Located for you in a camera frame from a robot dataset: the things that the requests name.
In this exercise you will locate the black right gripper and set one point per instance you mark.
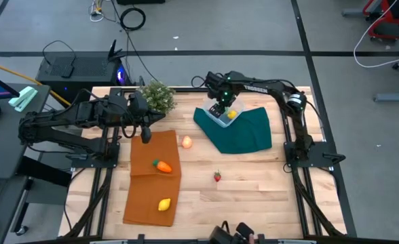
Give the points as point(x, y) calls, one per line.
point(221, 88)

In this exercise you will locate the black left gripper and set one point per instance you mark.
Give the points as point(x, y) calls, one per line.
point(138, 108)

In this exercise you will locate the yellow toy lemon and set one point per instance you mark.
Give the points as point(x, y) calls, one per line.
point(164, 204)
point(232, 114)

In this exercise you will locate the orange toy carrot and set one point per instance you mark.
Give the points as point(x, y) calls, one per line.
point(164, 166)

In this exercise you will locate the red toy strawberry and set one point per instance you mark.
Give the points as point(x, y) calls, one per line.
point(217, 177)

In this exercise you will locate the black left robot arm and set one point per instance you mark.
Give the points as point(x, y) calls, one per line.
point(67, 117)

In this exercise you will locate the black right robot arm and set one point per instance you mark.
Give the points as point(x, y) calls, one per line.
point(264, 88)

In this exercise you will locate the clear plastic tupperware container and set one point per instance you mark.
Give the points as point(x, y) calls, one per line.
point(241, 107)

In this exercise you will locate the artificial potted plant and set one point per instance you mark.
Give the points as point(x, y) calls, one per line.
point(158, 96)

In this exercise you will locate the dark green cloth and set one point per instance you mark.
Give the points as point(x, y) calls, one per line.
point(247, 135)

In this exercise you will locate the peach-coloured toy peach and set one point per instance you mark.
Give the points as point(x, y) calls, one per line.
point(187, 142)

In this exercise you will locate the orange cloth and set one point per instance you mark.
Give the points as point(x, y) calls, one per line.
point(145, 189)

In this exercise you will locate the black wifi antenna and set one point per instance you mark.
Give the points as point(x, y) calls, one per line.
point(113, 51)

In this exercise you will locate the black computer tower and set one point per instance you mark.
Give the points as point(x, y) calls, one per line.
point(84, 69)

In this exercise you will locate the black bulky object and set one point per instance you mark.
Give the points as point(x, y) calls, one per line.
point(220, 237)

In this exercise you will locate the mint green stapler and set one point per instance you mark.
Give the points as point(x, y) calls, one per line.
point(23, 98)

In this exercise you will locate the dark grey desk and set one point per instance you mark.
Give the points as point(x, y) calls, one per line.
point(6, 152)

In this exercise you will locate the yellow pole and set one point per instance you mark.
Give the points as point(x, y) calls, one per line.
point(2, 69)

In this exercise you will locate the grey chair leg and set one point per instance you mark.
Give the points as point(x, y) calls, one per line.
point(396, 97)

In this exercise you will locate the black aluminium table frame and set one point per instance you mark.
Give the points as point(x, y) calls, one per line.
point(186, 89)

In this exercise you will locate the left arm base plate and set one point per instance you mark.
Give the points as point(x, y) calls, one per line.
point(94, 162)

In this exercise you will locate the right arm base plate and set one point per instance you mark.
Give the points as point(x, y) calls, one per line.
point(321, 154)

